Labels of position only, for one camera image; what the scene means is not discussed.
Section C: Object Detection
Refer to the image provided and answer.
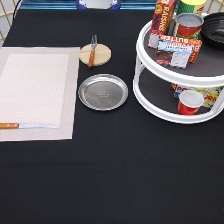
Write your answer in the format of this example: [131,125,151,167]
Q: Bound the round silver metal plate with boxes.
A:
[78,74,128,111]

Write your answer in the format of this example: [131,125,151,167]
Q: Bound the wooden handled fork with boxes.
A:
[88,35,97,68]

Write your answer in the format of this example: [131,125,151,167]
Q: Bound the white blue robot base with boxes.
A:
[76,0,121,9]

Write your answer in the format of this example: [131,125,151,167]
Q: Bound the white two-tier turntable shelf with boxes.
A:
[133,22,224,124]

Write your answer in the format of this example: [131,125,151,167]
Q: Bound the round wooden coaster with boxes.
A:
[79,44,111,66]

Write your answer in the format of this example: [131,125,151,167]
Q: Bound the red plastic cup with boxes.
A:
[178,90,204,115]

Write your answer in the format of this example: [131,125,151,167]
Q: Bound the beige woven placemat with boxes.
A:
[0,47,79,142]

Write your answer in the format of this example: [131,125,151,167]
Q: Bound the brown chocolate pudding box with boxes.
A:
[155,40,193,68]

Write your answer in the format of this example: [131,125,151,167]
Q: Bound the orange butter box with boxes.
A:
[159,35,202,63]

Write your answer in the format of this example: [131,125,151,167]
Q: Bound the yellow popcorn box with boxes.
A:
[171,83,224,108]

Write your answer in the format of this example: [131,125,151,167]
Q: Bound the red raisins box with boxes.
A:
[148,0,176,49]

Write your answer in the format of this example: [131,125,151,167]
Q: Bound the red tin can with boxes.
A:
[173,13,204,39]

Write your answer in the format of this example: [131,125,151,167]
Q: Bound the yellow green can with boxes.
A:
[177,0,206,15]

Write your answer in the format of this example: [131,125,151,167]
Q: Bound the black bowl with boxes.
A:
[201,12,224,50]

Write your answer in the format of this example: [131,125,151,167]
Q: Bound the wooden handled knife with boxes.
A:
[0,123,57,129]

